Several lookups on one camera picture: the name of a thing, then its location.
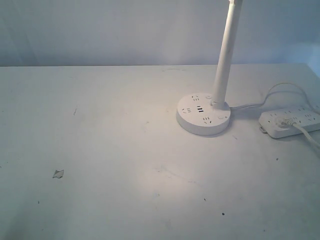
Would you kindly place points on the white desk lamp with sockets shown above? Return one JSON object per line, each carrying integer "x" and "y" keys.
{"x": 208, "y": 114}

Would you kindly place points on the small torn tape scrap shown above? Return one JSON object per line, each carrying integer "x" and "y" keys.
{"x": 58, "y": 174}

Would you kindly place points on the white power strip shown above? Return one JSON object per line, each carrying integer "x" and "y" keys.
{"x": 267, "y": 116}

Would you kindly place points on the white plug with cable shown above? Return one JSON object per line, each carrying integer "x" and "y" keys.
{"x": 285, "y": 126}

